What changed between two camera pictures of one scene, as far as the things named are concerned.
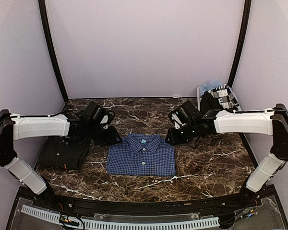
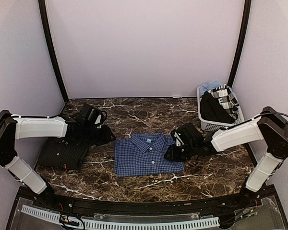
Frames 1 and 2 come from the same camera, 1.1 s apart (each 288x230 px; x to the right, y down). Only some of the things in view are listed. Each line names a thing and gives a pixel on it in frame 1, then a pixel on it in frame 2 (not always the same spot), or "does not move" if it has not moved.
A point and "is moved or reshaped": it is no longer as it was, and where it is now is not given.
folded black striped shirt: x=65 y=153 does not move
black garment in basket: x=207 y=102 does not move
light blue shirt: x=211 y=85 does not move
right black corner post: x=246 y=14 does not move
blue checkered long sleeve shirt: x=140 y=155 is moved or reshaped
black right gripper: x=174 y=139 to x=174 y=156
